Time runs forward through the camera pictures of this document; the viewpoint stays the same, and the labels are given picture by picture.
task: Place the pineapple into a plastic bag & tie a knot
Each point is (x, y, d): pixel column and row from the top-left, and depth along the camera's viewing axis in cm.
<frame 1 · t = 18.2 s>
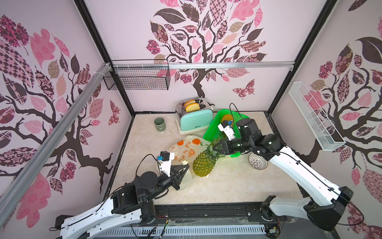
left hand: (188, 170, 62), fingers closed
right hand: (215, 150, 67), fingers closed
cream plastic bag orange print: (185, 149, 91), point 9 cm above the table
large pineapple: (204, 163, 68), point 25 cm above the table
small pineapple in basket: (227, 117, 108), point 9 cm above the table
green plastic basket: (209, 132, 97), point 11 cm above the table
mint green toaster: (194, 122, 99), point 14 cm above the table
front bread slice: (192, 107, 99), point 20 cm above the table
back bread slice: (188, 102, 102), point 21 cm above the table
green ceramic cup: (160, 124, 107), point 7 cm above the table

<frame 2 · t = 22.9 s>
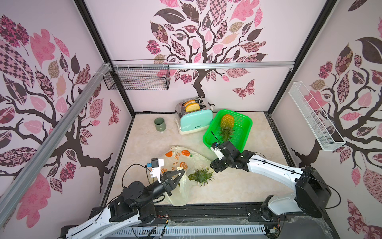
left hand: (184, 176, 61), fingers closed
right hand: (216, 163, 84), fingers open
cream plastic bag orange print: (178, 158, 84), point 12 cm above the table
large pineapple: (201, 176, 81), point 8 cm above the table
the other named things where they were.

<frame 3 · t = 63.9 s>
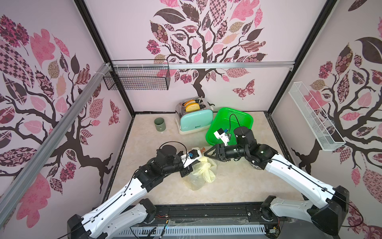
left hand: (196, 162, 69), fingers closed
right hand: (207, 158, 66), fingers open
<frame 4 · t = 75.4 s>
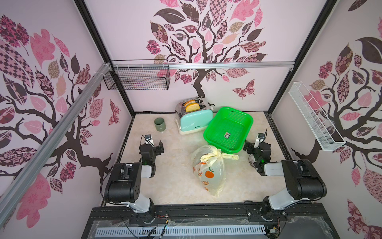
left hand: (153, 144, 94), fingers open
right hand: (252, 142, 95), fingers open
cream plastic bag orange print: (208, 166, 68), point 24 cm above the table
